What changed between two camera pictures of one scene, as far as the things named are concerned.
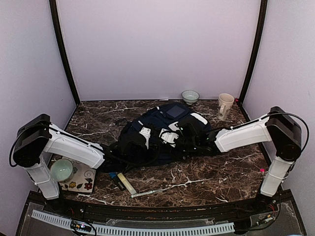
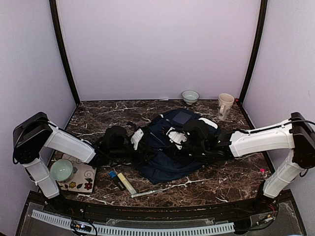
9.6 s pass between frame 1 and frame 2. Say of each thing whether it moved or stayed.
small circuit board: stayed
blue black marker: stayed
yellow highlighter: stayed
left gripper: moved
